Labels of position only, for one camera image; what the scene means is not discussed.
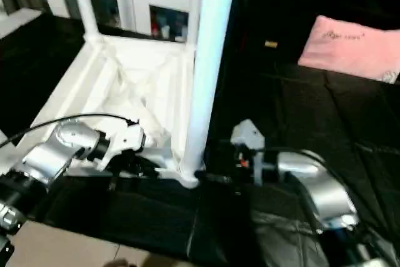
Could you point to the pink pillow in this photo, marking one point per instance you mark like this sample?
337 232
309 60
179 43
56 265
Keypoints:
353 48

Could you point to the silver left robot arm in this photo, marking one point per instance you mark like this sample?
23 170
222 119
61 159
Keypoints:
56 151

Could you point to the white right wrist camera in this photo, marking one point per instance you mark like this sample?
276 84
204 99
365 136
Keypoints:
247 134

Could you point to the small yellow label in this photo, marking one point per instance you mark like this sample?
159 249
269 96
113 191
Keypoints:
270 44

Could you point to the white plastic table top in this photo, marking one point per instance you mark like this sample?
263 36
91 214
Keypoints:
144 85

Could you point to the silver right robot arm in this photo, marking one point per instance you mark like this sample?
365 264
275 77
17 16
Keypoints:
319 182

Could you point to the black work mat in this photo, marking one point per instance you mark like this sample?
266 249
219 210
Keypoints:
337 129

